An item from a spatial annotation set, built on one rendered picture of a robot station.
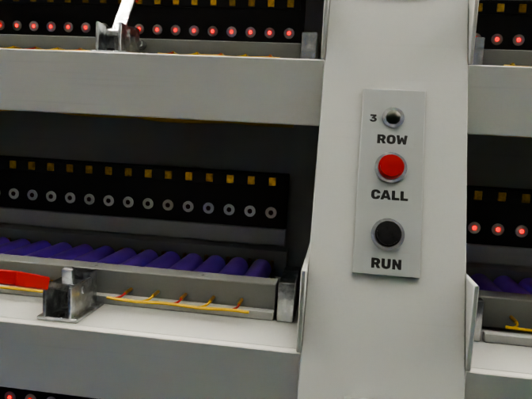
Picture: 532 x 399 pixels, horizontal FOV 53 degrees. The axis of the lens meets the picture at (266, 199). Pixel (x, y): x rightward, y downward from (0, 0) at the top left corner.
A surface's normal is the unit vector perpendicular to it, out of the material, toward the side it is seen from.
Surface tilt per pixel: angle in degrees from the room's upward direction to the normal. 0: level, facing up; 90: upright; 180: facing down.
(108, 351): 111
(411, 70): 90
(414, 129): 90
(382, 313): 90
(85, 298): 90
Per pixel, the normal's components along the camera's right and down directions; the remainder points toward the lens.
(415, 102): -0.11, -0.25
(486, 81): -0.14, 0.11
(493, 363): 0.06, -0.99
